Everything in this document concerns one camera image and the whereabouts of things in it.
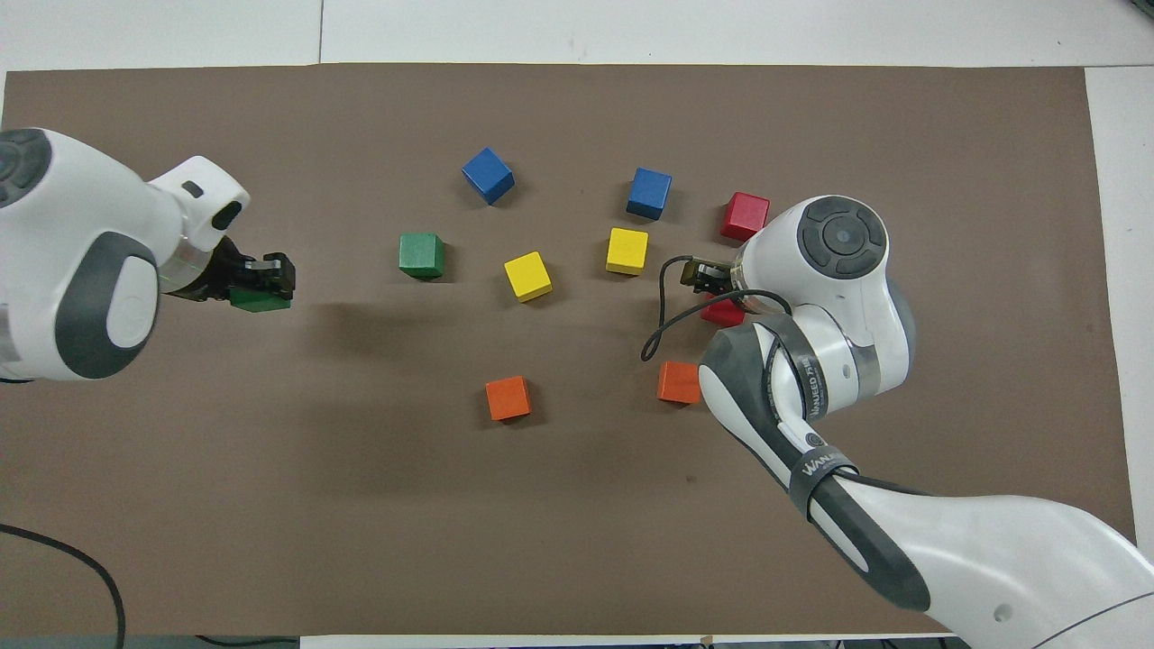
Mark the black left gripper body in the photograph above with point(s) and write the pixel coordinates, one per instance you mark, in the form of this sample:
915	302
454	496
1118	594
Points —
225	275

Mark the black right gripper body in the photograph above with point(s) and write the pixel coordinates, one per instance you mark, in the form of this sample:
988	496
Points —
723	278

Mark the green wooden cube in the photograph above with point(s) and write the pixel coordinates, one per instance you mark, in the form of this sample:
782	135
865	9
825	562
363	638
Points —
260	300
421	255

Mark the red wooden cube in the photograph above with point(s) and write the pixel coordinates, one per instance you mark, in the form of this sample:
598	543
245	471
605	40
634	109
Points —
721	312
745	216

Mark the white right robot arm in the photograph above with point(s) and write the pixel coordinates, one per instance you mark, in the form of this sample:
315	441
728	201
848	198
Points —
838	270

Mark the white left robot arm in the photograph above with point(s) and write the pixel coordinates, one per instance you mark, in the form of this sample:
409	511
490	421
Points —
81	234

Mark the yellow wooden cube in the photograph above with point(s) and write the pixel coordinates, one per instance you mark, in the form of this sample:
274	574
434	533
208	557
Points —
527	276
627	251

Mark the blue wooden cube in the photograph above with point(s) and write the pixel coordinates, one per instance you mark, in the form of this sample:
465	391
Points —
649	193
488	175

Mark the orange wooden cube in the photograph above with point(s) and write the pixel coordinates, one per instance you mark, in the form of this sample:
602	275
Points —
508	397
678	382

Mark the brown table mat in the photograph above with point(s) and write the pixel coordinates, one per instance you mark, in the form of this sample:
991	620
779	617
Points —
361	505

